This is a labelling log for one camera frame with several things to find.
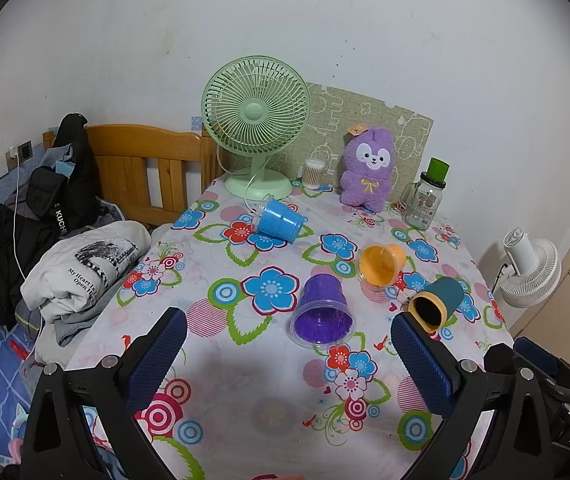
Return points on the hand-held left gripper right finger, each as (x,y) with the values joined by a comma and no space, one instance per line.
(422,365)

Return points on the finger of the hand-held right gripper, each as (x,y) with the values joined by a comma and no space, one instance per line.
(537,352)

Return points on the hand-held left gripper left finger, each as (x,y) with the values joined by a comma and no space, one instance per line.
(157,360)

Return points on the purple plastic cup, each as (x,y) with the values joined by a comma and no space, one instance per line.
(322,295)

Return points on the teal cup with yellow rim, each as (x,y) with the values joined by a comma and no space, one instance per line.
(447,295)

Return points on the orange plastic cup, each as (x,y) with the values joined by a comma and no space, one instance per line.
(377,265)

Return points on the blue plastic cup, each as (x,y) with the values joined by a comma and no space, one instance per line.
(280,220)

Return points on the white standing fan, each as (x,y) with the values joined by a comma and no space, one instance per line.
(535,270)

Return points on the floral tablecloth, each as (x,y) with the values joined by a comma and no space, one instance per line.
(245,360)

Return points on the grey folded clothes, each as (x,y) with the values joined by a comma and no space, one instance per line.
(72,327)

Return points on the white folded printed shirt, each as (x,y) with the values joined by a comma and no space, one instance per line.
(110,240)

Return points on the glass bottle with green lid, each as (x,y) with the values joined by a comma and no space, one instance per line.
(422,205)

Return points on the purple plush toy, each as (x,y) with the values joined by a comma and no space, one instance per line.
(367,180)

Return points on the wooden bed headboard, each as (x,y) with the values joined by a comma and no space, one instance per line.
(115,160)

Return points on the blue face mask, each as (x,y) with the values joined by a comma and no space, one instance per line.
(65,169)

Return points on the cotton swab container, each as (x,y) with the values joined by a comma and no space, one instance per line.
(314,172)

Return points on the black hanging jacket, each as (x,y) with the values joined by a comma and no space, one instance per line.
(77,135)

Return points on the green desk fan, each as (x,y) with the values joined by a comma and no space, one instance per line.
(255,110)

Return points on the green patterned foam board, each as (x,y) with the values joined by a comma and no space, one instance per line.
(335,105)

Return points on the wall socket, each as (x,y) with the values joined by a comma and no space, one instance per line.
(25,151)

